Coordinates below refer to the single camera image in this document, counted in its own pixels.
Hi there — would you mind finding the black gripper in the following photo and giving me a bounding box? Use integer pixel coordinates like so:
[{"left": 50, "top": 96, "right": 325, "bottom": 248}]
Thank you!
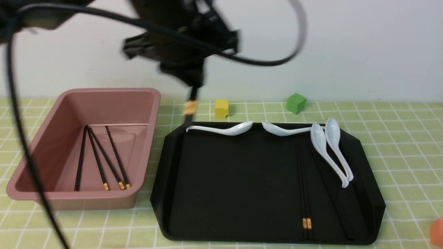
[{"left": 122, "top": 0, "right": 239, "bottom": 87}]

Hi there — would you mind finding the black chopstick gold band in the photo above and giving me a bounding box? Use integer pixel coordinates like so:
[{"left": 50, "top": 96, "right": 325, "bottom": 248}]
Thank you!
[
  {"left": 295, "top": 142, "right": 309, "bottom": 240},
  {"left": 300, "top": 143, "right": 314, "bottom": 240},
  {"left": 183, "top": 86, "right": 198, "bottom": 128}
]

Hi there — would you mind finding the yellow wooden cube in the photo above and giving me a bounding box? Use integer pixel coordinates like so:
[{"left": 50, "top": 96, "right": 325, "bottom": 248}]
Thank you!
[{"left": 215, "top": 99, "right": 229, "bottom": 119}]

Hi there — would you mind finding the white ceramic spoon far left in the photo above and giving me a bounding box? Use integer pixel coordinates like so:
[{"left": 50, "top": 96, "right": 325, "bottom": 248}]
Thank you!
[{"left": 186, "top": 121, "right": 253, "bottom": 137}]

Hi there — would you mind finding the white ceramic spoon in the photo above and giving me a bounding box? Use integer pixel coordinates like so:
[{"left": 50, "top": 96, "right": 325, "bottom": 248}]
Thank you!
[
  {"left": 186, "top": 121, "right": 253, "bottom": 137},
  {"left": 310, "top": 123, "right": 349, "bottom": 188},
  {"left": 325, "top": 118, "right": 353, "bottom": 182},
  {"left": 261, "top": 122, "right": 311, "bottom": 137}
]

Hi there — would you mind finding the green wooden cube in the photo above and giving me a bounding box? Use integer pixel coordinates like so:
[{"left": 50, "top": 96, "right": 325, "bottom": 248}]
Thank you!
[{"left": 286, "top": 93, "right": 307, "bottom": 114}]

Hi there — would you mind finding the white ceramic spoon centre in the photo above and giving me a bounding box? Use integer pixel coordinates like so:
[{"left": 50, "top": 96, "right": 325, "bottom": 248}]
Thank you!
[{"left": 261, "top": 122, "right": 311, "bottom": 137}]

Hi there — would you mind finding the white ceramic spoon inner right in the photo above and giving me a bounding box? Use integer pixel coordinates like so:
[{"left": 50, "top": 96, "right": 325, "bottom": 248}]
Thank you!
[{"left": 310, "top": 123, "right": 349, "bottom": 188}]

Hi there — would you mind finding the white ceramic spoon outer right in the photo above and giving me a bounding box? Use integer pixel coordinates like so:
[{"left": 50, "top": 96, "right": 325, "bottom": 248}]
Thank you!
[{"left": 325, "top": 118, "right": 353, "bottom": 182}]

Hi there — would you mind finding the pink plastic bin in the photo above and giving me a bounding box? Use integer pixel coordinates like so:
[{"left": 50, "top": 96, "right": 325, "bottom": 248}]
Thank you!
[{"left": 28, "top": 88, "right": 161, "bottom": 211}]

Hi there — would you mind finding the black plastic tray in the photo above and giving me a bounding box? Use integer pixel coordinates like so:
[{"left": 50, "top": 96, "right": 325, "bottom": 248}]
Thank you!
[{"left": 151, "top": 123, "right": 386, "bottom": 245}]

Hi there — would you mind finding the black chopstick gold tip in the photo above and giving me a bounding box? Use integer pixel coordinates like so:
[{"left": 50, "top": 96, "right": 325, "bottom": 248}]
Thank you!
[
  {"left": 90, "top": 128, "right": 125, "bottom": 190},
  {"left": 105, "top": 126, "right": 131, "bottom": 189},
  {"left": 86, "top": 126, "right": 109, "bottom": 191}
]

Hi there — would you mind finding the black chopstick in bin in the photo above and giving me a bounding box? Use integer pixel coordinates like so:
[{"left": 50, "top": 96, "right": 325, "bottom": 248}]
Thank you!
[{"left": 74, "top": 126, "right": 88, "bottom": 191}]

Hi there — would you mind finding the plain black chopstick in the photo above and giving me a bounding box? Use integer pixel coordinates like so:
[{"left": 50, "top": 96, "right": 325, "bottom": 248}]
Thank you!
[
  {"left": 313, "top": 144, "right": 355, "bottom": 240},
  {"left": 309, "top": 144, "right": 351, "bottom": 240}
]

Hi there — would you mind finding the green checkered tablecloth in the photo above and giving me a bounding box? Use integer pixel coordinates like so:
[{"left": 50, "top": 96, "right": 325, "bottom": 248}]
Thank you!
[{"left": 0, "top": 98, "right": 443, "bottom": 249}]

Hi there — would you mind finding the orange wooden cube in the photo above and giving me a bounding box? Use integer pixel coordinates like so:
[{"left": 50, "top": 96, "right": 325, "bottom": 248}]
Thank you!
[{"left": 430, "top": 219, "right": 443, "bottom": 248}]

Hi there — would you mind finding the black cable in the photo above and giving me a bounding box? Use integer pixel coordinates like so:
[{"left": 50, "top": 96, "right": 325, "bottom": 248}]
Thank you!
[{"left": 5, "top": 0, "right": 308, "bottom": 249}]

